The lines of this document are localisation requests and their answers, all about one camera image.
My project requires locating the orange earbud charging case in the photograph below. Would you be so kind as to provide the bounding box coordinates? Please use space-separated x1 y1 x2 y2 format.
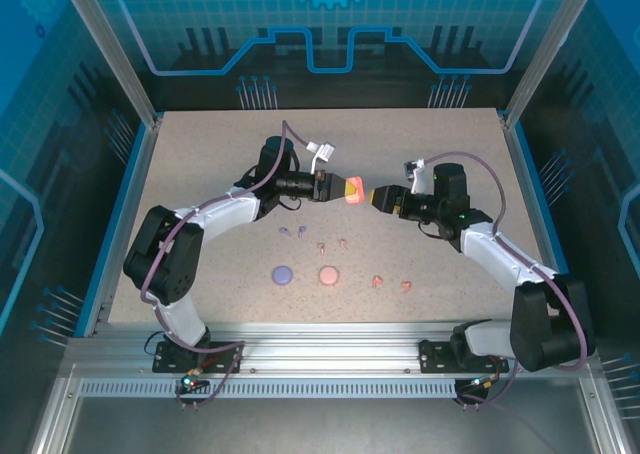
343 175 365 207

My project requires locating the blue table edge strip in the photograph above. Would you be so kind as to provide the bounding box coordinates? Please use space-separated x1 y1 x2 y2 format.
513 122 570 275
73 122 151 338

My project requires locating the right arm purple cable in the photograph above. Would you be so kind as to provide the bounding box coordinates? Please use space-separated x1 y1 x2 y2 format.
422 151 597 410

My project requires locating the aluminium frame rail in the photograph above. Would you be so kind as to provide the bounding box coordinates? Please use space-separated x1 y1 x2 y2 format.
63 321 604 375

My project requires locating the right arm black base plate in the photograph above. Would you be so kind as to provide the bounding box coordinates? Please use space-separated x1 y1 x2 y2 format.
418 339 511 374

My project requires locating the aluminium frame post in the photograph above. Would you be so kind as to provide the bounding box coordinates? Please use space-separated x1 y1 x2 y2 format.
54 0 165 128
501 0 605 130

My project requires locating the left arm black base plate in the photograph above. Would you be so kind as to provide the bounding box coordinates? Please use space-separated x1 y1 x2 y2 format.
152 341 245 374

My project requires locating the slotted grey cable duct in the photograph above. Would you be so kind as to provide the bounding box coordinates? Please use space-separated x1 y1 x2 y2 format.
78 379 471 398

